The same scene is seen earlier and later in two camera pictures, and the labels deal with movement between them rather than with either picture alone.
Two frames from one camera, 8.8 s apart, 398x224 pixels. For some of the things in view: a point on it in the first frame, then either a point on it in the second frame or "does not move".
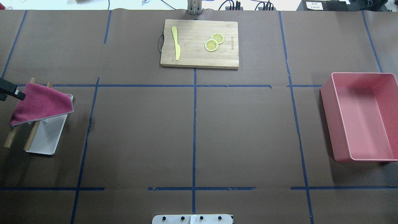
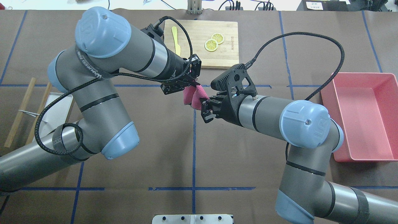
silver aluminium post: (194, 7) does not move
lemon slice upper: (219, 37) does not move
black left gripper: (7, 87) → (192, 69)
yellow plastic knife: (177, 47) does not move
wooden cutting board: (192, 35) does not move
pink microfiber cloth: (40, 102) → (192, 95)
